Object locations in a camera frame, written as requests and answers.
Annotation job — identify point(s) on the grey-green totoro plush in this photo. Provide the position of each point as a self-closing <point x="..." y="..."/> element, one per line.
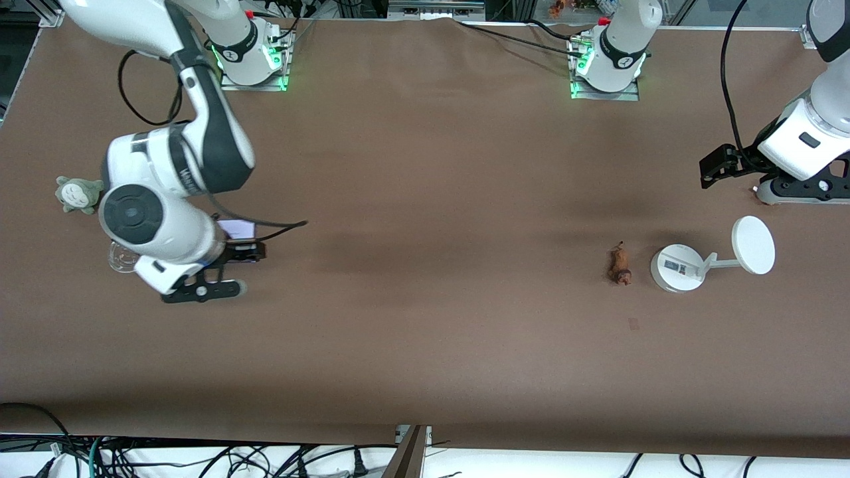
<point x="76" y="196"/>

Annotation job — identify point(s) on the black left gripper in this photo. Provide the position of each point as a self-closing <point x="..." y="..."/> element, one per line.
<point x="742" y="161"/>

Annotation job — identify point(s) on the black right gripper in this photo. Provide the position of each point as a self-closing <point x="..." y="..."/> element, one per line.
<point x="237" y="252"/>

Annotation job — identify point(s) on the silver aluminium frame rail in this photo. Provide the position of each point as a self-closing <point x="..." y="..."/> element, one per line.
<point x="431" y="10"/>

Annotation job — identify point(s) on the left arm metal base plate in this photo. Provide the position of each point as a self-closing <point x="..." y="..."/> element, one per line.
<point x="624" y="96"/>

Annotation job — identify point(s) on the brown table cover sheet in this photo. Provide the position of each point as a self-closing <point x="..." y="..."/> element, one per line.
<point x="425" y="345"/>

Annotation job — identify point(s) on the brown lion statue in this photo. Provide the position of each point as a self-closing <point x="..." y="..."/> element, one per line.
<point x="621" y="269"/>

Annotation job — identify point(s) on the small orange toy figure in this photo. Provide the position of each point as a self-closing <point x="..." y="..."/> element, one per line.
<point x="556" y="8"/>

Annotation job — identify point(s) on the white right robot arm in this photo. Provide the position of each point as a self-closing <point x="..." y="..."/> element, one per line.
<point x="146" y="219"/>

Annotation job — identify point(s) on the white round desk stand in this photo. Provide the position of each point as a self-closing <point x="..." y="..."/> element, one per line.
<point x="677" y="269"/>

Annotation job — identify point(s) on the clear plastic cup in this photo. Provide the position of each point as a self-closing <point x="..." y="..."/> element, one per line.
<point x="119" y="255"/>

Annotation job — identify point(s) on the lavender small box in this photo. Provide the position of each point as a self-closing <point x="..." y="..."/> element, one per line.
<point x="238" y="230"/>

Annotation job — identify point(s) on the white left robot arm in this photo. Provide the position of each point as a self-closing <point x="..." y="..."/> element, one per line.
<point x="807" y="143"/>

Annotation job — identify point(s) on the brown table support beam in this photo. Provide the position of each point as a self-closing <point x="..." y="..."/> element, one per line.
<point x="405" y="461"/>

